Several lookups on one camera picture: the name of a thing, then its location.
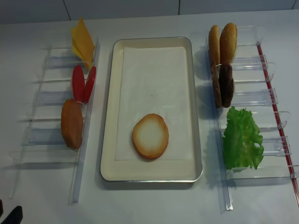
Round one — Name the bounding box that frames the front yellow cheese slice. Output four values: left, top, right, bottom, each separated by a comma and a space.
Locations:
74, 17, 95, 70

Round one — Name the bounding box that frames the orange bun slice in rack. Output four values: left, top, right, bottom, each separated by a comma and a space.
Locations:
61, 99, 84, 151

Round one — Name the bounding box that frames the white paper liner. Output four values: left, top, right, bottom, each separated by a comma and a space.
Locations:
115, 47, 192, 161

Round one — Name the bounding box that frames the light brown meat patty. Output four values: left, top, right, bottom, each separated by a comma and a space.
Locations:
211, 63, 222, 108

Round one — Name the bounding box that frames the red tomato slice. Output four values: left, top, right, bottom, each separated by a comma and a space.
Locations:
71, 65, 85, 103
83, 66, 96, 104

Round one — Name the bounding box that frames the left top bun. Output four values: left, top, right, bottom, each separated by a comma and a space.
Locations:
208, 25, 220, 65

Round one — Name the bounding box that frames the left red tomato slice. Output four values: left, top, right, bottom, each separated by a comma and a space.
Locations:
71, 65, 85, 103

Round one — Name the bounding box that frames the dark brown meat patty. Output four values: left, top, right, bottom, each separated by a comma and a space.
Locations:
219, 63, 234, 108

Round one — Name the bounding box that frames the yellow cheese slice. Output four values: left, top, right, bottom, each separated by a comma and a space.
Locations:
74, 17, 95, 70
71, 27, 83, 59

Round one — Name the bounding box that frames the bottom bun slice on tray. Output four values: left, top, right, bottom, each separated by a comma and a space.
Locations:
132, 113, 169, 160

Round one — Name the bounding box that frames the right red tomato slice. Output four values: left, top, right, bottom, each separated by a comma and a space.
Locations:
83, 66, 96, 104

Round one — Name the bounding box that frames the right top bun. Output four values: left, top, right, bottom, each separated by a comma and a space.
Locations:
220, 22, 237, 64

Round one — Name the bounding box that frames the clear acrylic rack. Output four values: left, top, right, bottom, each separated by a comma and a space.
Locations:
9, 47, 94, 203
201, 26, 299, 211

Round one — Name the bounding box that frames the green lettuce leaf in rack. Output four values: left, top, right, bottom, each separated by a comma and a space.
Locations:
222, 107, 264, 170

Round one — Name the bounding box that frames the cream metal tray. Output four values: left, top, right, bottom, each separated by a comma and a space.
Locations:
100, 37, 203, 182

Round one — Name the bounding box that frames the right clear acrylic rack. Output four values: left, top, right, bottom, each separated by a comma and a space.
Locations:
201, 26, 299, 211

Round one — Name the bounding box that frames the left clear acrylic rack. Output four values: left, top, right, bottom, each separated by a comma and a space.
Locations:
9, 47, 94, 203

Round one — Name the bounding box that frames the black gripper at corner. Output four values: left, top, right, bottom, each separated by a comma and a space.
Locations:
1, 205, 23, 224

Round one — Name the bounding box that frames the rear yellow cheese slice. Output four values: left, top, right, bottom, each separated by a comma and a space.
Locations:
71, 27, 83, 59

